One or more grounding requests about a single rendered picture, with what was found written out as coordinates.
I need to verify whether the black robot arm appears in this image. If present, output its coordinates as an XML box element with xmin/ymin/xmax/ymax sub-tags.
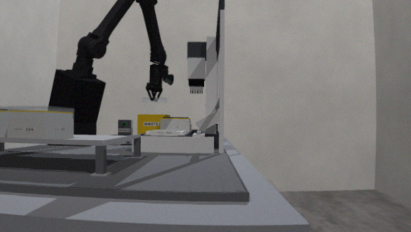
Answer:
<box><xmin>65</xmin><ymin>0</ymin><xmax>174</xmax><ymax>85</ymax></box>

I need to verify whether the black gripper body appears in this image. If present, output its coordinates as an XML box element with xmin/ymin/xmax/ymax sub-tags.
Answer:
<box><xmin>146</xmin><ymin>73</ymin><xmax>163</xmax><ymax>90</ymax></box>

